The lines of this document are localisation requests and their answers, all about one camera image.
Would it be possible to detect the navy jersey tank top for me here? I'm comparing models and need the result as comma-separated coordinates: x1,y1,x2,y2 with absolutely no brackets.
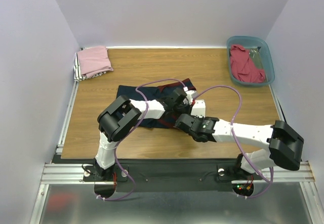
115,78,197,130

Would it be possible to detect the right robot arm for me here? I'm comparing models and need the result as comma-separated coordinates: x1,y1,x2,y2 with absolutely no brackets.
175,114,304,180

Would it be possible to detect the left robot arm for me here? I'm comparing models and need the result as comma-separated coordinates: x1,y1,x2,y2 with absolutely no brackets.
94,87,196,180

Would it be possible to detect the red tank top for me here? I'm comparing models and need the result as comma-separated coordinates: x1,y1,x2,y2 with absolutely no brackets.
230,44,266,83

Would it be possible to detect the pink folded tank top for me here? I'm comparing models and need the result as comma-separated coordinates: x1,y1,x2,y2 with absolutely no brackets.
76,46,113,77

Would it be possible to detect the striped folded tank top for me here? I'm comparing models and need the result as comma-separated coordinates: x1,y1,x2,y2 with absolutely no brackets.
73,56,106,82

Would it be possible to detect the teal plastic bin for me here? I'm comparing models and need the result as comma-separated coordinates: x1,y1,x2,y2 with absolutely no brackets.
226,36,275,87

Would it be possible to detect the green garment in bin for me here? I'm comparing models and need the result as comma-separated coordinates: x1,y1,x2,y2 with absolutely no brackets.
249,47,263,69

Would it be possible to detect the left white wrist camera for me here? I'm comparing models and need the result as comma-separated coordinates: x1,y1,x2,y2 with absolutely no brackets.
183,87,197,101

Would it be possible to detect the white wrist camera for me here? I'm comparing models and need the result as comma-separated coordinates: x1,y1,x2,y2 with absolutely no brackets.
183,87,197,101
190,100,206,118

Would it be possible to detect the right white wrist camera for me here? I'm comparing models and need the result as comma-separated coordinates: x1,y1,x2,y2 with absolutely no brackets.
190,100,206,118

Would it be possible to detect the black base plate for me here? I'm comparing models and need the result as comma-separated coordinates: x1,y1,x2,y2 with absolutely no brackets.
83,159,259,192

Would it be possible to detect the aluminium frame rail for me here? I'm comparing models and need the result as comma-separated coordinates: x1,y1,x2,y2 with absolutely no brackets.
40,162,315,184

